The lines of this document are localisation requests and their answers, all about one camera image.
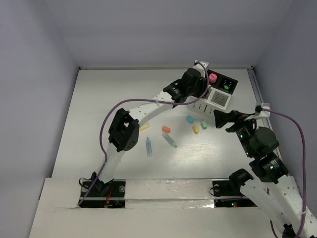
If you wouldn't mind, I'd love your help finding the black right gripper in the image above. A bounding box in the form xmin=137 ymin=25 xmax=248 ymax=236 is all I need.
xmin=213 ymin=108 xmax=259 ymax=157

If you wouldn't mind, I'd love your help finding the orange small eraser cap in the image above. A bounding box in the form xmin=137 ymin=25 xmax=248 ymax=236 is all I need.
xmin=162 ymin=126 xmax=171 ymax=133

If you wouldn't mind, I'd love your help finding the green pencil-shaped highlighter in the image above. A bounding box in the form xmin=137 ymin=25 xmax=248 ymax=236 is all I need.
xmin=162 ymin=132 xmax=177 ymax=148

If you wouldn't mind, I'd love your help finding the yellow pencil-shaped highlighter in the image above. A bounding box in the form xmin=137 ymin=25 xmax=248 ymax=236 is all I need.
xmin=139 ymin=123 xmax=150 ymax=131

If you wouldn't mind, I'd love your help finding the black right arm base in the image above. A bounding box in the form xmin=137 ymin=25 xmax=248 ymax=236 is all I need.
xmin=209 ymin=179 xmax=256 ymax=208

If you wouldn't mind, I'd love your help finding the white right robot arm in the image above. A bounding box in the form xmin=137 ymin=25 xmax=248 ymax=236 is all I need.
xmin=213 ymin=105 xmax=317 ymax=238

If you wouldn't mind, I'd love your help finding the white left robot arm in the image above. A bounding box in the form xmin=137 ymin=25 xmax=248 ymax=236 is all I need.
xmin=92 ymin=61 xmax=209 ymax=196

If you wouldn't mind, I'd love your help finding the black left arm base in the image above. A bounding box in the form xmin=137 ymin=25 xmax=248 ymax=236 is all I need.
xmin=78 ymin=178 xmax=126 ymax=209

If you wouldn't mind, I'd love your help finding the green small eraser cap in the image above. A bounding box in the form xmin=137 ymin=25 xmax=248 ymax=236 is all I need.
xmin=201 ymin=121 xmax=208 ymax=130

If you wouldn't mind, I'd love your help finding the pink tape roll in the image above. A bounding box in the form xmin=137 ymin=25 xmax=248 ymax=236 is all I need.
xmin=209 ymin=73 xmax=218 ymax=84

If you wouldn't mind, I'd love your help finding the white black desk organizer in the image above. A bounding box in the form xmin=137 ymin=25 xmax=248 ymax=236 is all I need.
xmin=187 ymin=69 xmax=238 ymax=116

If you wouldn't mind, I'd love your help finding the yellow small eraser cap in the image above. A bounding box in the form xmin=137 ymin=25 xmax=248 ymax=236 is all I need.
xmin=192 ymin=124 xmax=199 ymax=134

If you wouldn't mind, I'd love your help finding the blue small eraser cap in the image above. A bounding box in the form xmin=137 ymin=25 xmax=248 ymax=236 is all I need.
xmin=186 ymin=115 xmax=195 ymax=123

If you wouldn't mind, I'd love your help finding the blue pencil-shaped highlighter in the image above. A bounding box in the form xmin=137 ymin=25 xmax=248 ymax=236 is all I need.
xmin=146 ymin=137 xmax=153 ymax=157

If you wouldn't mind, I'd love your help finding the white front platform board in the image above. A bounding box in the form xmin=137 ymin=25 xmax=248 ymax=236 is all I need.
xmin=29 ymin=175 xmax=312 ymax=238

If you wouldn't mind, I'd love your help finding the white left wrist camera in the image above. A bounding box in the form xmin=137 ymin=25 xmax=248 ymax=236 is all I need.
xmin=193 ymin=60 xmax=209 ymax=77

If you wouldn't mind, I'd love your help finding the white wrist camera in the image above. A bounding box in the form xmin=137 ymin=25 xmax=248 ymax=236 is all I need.
xmin=193 ymin=60 xmax=209 ymax=77
xmin=245 ymin=103 xmax=270 ymax=120

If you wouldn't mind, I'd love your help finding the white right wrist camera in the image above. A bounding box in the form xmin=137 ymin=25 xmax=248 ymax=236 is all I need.
xmin=245 ymin=103 xmax=270 ymax=120

